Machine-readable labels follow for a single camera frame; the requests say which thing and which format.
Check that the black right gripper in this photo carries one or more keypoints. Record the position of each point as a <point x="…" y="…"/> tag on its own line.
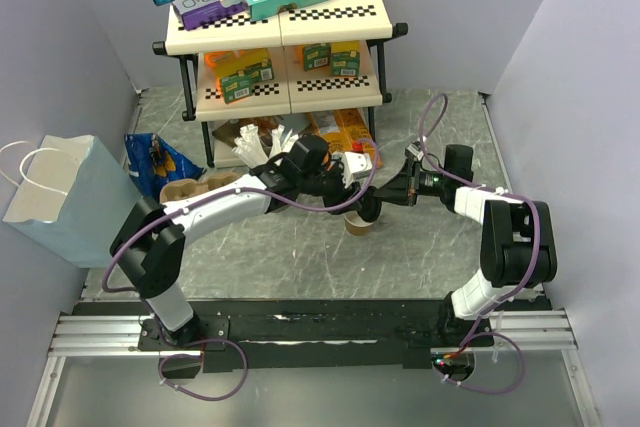
<point x="399" y="190"/>

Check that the yellow green box right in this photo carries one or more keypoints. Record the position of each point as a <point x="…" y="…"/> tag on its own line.
<point x="345" y="58"/>

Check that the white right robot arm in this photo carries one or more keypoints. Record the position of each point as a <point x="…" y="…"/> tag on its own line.
<point x="517" y="248"/>

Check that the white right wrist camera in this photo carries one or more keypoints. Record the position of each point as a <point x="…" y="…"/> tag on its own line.
<point x="414" y="153"/>

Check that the light blue paper bag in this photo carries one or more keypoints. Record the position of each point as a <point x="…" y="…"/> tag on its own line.
<point x="72" y="197"/>

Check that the green box right shelf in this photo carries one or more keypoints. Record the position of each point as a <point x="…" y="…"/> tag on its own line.
<point x="313" y="56"/>

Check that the green box front left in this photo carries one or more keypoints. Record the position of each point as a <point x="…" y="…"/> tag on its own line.
<point x="236" y="87"/>

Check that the green box behind left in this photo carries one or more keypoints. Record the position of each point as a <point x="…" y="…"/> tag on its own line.
<point x="260" y="71"/>

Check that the wrapped white straws bundle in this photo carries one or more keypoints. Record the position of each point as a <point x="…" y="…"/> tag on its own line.
<point x="255" y="145"/>

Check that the brown cardboard cup carrier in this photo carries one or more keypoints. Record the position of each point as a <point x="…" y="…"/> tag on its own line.
<point x="187" y="188"/>

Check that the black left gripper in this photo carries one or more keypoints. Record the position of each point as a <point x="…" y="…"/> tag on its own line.
<point x="342" y="194"/>

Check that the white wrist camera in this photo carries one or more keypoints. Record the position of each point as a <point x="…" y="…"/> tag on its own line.
<point x="356" y="166"/>
<point x="414" y="153"/>

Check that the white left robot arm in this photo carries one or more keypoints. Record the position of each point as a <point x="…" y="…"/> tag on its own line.
<point x="150" y="245"/>

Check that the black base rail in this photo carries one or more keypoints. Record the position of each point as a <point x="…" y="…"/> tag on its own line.
<point x="228" y="335"/>

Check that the orange box left shelf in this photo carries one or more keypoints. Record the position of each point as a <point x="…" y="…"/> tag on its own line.
<point x="226" y="63"/>

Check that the purple toothpaste box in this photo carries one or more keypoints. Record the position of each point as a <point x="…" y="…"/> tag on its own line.
<point x="193" y="14"/>

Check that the blue chips bag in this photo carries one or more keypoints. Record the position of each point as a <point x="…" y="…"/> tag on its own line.
<point x="152" y="163"/>

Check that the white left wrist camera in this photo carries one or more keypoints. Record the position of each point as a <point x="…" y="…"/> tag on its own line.
<point x="356" y="166"/>

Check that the black plastic cup lid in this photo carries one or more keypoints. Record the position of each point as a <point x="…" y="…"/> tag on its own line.
<point x="370" y="209"/>

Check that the brown paper coffee cup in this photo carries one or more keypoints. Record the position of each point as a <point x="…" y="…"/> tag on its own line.
<point x="355" y="225"/>

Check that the orange snack bag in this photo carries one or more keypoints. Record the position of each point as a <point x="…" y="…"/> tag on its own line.
<point x="342" y="130"/>

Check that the cream two-tier shelf rack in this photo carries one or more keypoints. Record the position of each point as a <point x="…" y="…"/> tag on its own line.
<point x="292" y="90"/>

